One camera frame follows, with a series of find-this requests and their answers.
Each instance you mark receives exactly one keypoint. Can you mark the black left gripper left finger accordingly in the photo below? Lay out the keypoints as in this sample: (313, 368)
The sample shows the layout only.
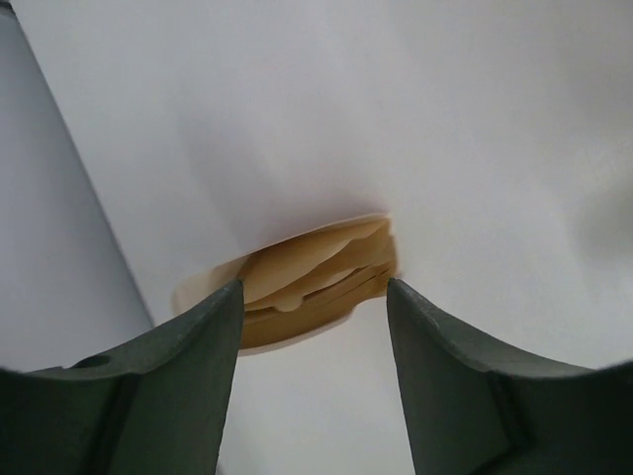
(153, 405)

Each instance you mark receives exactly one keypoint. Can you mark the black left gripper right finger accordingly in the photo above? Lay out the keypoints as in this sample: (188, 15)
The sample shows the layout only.
(474, 404)

